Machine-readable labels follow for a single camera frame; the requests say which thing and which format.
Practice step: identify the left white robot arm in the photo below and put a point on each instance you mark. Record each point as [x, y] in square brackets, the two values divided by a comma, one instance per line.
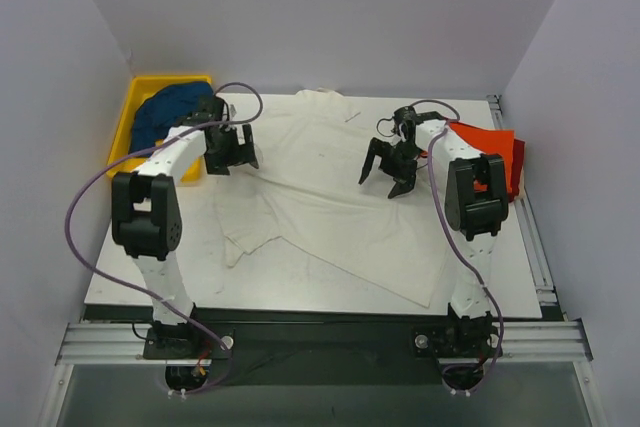
[146, 217]

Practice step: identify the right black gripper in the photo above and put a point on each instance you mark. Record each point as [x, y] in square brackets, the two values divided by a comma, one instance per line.
[396, 162]

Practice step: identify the white t-shirt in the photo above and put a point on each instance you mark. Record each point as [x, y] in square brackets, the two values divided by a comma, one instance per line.
[306, 192]

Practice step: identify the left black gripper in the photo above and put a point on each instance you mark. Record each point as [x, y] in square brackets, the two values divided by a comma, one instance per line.
[232, 151]

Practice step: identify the aluminium frame rail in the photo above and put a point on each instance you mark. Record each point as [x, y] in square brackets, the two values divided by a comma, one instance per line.
[117, 344]

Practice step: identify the blue t-shirt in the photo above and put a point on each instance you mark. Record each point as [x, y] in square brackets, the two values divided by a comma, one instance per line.
[160, 112]

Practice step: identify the yellow plastic bin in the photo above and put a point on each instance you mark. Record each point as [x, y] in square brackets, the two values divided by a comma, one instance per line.
[140, 89]

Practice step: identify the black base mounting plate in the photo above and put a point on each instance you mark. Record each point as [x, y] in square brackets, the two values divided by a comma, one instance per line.
[317, 368]

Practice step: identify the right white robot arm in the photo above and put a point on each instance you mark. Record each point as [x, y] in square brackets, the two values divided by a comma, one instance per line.
[469, 187]

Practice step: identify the folded dark red t-shirt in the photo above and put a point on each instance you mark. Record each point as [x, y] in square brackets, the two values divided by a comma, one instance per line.
[516, 183]

